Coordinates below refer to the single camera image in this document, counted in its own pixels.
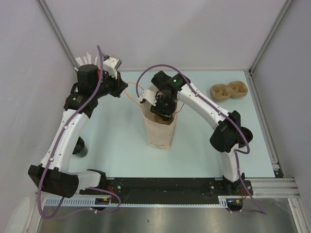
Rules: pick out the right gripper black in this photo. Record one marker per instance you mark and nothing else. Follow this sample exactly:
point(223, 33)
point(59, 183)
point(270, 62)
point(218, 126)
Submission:
point(167, 113)

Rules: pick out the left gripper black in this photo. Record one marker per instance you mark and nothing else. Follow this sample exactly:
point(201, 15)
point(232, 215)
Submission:
point(118, 84)

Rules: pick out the white paper takeout bag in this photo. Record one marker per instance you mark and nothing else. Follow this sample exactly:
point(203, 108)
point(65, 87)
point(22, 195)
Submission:
point(159, 136)

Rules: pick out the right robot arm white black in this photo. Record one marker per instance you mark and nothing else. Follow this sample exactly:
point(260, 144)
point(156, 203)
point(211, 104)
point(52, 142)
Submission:
point(225, 138)

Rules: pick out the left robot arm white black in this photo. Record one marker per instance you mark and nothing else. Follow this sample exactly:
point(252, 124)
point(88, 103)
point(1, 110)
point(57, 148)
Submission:
point(52, 175)

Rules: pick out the black coffee cup left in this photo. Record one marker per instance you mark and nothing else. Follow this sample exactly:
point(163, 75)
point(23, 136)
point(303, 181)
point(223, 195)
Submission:
point(80, 149)

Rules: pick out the brown pulp cup carrier stack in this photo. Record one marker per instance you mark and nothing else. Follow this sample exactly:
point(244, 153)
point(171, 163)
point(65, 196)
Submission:
point(221, 92)

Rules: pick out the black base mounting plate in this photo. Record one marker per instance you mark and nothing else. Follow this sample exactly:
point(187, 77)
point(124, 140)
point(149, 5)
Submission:
point(174, 191)

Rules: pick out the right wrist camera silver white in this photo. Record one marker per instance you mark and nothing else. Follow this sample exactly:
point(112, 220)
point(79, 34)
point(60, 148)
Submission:
point(149, 96)

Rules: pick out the wrist camera silver white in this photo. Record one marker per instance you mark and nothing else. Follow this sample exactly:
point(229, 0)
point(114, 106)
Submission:
point(111, 64)
point(149, 96)

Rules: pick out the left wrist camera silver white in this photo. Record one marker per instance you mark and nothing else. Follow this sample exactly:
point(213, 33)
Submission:
point(111, 64)

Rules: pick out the aluminium frame post left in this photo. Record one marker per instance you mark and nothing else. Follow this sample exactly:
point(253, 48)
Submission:
point(56, 31)

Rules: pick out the aluminium frame post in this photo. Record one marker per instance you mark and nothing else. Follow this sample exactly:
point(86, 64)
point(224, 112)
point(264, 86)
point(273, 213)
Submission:
point(272, 32)
point(56, 31)

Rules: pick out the aluminium frame post right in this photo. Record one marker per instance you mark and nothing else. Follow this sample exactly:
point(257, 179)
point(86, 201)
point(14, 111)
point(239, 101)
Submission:
point(272, 32)

